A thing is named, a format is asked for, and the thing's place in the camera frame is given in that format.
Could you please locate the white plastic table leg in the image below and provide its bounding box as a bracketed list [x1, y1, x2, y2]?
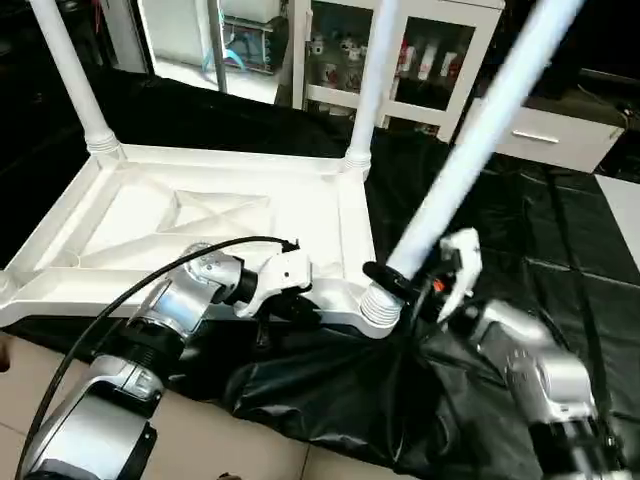
[358, 0, 586, 331]
[30, 0, 125, 163]
[344, 0, 401, 173]

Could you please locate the white plastic table top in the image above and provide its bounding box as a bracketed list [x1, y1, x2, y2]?
[0, 143, 386, 331]

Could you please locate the black work surface mat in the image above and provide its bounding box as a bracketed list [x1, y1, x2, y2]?
[0, 65, 640, 480]

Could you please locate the white drawer unit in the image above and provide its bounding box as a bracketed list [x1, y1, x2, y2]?
[470, 98, 626, 173]

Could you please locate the white flat sheet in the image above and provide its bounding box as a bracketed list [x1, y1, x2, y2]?
[595, 172, 640, 251]

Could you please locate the white glass door cabinet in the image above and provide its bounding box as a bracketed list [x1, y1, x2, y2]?
[292, 0, 506, 136]

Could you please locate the colourful background box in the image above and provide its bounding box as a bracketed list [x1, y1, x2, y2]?
[205, 0, 291, 79]

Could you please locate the black vertical pole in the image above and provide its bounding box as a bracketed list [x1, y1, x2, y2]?
[128, 0, 161, 73]

